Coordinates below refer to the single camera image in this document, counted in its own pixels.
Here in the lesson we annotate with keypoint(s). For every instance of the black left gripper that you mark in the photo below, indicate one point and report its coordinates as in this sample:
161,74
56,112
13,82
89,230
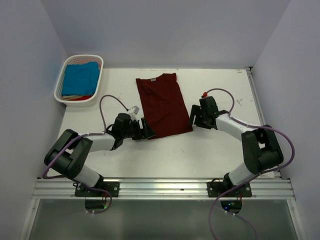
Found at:
149,133

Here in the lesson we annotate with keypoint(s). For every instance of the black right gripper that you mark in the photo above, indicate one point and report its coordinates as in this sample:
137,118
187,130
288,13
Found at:
195,110

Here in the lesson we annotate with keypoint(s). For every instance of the dark red t shirt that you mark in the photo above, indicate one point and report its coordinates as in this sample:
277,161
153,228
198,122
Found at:
163,105

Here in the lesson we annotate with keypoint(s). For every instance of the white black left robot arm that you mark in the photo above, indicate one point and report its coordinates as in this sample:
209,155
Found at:
69,153

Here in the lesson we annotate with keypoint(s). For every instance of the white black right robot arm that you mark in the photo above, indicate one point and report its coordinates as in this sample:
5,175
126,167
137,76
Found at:
260,148

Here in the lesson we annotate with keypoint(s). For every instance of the red folded t shirt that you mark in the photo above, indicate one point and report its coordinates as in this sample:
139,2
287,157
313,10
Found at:
83,98

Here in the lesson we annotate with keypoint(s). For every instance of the blue folded t shirt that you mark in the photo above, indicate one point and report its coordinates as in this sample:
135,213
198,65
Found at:
80,79

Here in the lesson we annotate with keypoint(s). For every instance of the beige folded t shirt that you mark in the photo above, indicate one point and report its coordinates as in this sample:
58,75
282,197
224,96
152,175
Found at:
70,97

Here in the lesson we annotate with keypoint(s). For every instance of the white plastic laundry basket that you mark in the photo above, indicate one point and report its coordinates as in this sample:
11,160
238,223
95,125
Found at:
78,59

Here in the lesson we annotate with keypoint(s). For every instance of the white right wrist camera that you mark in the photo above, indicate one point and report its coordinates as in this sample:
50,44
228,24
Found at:
204,95

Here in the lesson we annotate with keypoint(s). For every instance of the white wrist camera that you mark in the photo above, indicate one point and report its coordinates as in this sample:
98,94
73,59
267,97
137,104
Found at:
204,95
133,111

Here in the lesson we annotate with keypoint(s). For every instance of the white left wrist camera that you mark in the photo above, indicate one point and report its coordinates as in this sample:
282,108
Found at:
133,111

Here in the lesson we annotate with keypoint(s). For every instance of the aluminium table right rail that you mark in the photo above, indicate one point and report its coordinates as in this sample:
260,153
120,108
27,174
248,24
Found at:
255,95

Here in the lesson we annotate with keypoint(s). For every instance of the aluminium table rail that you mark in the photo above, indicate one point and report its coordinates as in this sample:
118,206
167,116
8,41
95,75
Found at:
255,95
168,189

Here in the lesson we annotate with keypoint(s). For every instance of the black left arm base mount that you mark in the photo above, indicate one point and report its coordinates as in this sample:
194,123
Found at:
101,189

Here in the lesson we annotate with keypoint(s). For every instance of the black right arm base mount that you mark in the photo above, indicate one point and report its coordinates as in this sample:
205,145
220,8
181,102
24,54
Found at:
216,187

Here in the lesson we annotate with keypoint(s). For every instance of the aluminium table front rail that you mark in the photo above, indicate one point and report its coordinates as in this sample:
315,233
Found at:
168,189

